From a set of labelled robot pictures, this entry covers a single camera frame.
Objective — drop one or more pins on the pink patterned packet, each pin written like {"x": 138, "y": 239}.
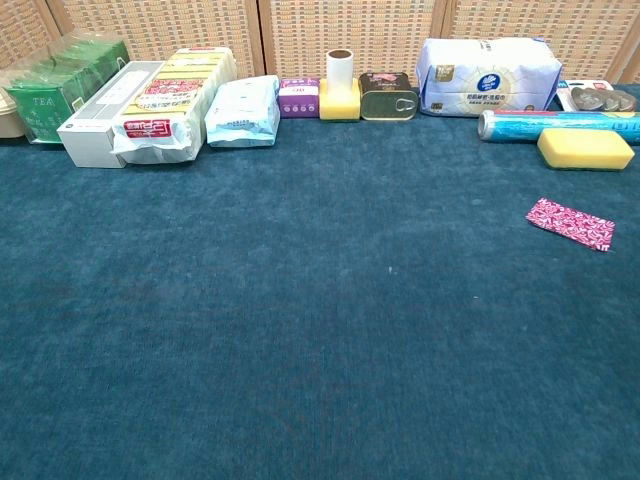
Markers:
{"x": 570, "y": 225}

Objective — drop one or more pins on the teal table cloth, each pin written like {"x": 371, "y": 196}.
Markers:
{"x": 250, "y": 300}

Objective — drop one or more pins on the yellow sponge holding roll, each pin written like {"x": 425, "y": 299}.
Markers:
{"x": 340, "y": 107}

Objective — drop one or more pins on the small purple box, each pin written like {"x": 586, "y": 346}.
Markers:
{"x": 298, "y": 102}

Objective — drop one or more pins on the light blue wet wipes pack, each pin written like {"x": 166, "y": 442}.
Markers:
{"x": 242, "y": 112}

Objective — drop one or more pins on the gold luncheon meat can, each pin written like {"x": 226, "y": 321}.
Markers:
{"x": 387, "y": 102}

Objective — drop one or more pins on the white roll with cardboard core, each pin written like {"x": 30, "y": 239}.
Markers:
{"x": 340, "y": 70}

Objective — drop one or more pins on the yellow red snack package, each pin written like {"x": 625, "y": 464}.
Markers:
{"x": 170, "y": 95}

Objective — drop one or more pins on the wicker folding screen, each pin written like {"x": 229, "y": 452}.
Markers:
{"x": 350, "y": 30}

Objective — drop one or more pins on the blue cling film roll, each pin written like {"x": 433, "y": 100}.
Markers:
{"x": 515, "y": 126}

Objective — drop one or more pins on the large white tissue pack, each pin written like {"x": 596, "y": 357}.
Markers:
{"x": 490, "y": 80}

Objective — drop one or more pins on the long white cardboard box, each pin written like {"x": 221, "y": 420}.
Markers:
{"x": 90, "y": 130}

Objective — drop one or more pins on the loose yellow sponge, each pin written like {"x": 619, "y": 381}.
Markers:
{"x": 582, "y": 147}

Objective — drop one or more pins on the clear box of green tea bags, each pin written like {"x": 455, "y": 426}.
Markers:
{"x": 50, "y": 95}

